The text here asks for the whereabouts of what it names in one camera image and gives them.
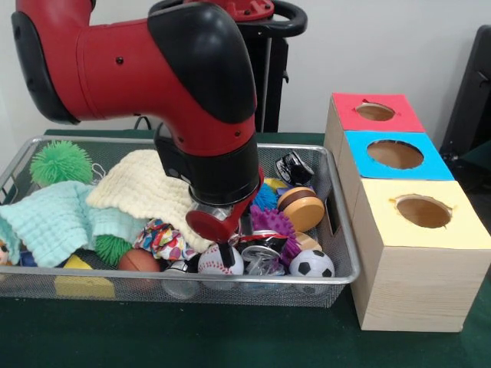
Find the mint green waffle cloth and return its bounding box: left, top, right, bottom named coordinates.
left=0, top=180, right=147, bottom=268

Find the purple spiky ball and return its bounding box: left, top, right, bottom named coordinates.
left=251, top=205, right=300, bottom=255

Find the small baseball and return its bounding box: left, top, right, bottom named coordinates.
left=197, top=244, right=245, bottom=278

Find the small soccer ball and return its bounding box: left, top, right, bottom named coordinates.
left=290, top=247, right=336, bottom=278

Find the cream yellow waffle cloth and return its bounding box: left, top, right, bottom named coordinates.
left=86, top=149, right=214, bottom=254

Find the multicoloured patterned fabric ball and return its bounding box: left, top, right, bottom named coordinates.
left=134, top=218, right=199, bottom=262

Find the silver red drink can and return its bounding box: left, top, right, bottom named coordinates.
left=238, top=234, right=291, bottom=267

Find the brown wooden yo-yo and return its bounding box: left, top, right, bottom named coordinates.
left=276, top=186, right=326, bottom=233

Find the wooden box with three holes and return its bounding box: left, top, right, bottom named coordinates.
left=324, top=92, right=491, bottom=333

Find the shallow clear mesh bin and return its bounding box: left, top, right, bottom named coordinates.
left=0, top=136, right=361, bottom=309

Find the green spiky rubber ball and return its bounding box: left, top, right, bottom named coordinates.
left=29, top=140, right=94, bottom=187

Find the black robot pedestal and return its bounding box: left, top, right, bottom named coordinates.
left=148, top=0, right=309, bottom=133

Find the black upright panel stand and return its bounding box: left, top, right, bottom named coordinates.
left=441, top=25, right=491, bottom=173

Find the dark green table cloth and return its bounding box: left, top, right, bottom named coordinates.
left=0, top=129, right=491, bottom=368

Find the blue spiky ball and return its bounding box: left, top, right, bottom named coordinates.
left=255, top=184, right=279, bottom=212

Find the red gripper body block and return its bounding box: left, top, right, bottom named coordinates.
left=186, top=169, right=266, bottom=243

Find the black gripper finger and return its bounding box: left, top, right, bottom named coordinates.
left=239, top=215, right=255, bottom=242
left=218, top=240, right=235, bottom=270

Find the black white striped toy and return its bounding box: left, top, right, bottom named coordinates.
left=276, top=151, right=315, bottom=187

